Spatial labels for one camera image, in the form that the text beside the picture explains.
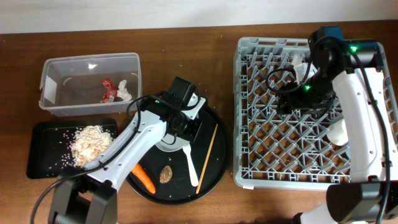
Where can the rice and shell pile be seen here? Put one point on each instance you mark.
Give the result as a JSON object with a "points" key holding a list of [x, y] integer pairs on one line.
{"points": [[89, 143]]}

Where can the clear plastic bin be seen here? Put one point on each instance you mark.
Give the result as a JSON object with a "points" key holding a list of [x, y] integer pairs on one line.
{"points": [[72, 86]]}

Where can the black rectangular tray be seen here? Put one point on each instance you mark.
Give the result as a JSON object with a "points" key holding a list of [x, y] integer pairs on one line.
{"points": [[50, 151]]}

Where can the white plastic fork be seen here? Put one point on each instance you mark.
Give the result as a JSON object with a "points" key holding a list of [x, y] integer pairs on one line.
{"points": [[192, 172]]}

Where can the round black tray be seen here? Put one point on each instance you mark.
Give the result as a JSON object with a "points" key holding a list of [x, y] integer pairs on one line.
{"points": [[179, 189]]}

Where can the brown walnut shell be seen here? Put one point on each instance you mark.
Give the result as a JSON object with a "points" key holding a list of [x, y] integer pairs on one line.
{"points": [[165, 175]]}

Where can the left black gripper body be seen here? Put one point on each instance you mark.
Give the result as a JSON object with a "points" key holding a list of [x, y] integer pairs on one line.
{"points": [[188, 127]]}

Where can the grey plate with rice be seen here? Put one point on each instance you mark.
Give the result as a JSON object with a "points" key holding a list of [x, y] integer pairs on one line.
{"points": [[171, 143]]}

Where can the red snack wrapper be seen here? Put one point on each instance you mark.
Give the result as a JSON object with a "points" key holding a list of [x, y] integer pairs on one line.
{"points": [[111, 91]]}

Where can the wooden chopstick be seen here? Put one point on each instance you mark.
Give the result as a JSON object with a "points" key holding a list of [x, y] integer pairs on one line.
{"points": [[206, 160]]}

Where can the white paper cup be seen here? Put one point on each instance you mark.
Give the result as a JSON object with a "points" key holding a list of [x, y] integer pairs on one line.
{"points": [[337, 134]]}

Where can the orange carrot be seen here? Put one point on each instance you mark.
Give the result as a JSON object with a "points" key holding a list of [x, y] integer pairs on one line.
{"points": [[139, 172]]}

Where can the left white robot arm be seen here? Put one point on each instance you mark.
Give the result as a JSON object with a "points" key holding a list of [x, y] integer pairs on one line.
{"points": [[168, 119]]}

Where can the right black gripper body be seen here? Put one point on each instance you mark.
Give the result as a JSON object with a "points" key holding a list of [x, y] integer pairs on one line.
{"points": [[306, 96]]}

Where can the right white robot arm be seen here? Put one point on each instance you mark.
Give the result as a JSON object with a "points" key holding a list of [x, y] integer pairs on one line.
{"points": [[352, 72]]}

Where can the crumpled white tissue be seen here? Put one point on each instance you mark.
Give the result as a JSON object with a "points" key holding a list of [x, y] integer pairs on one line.
{"points": [[122, 91]]}

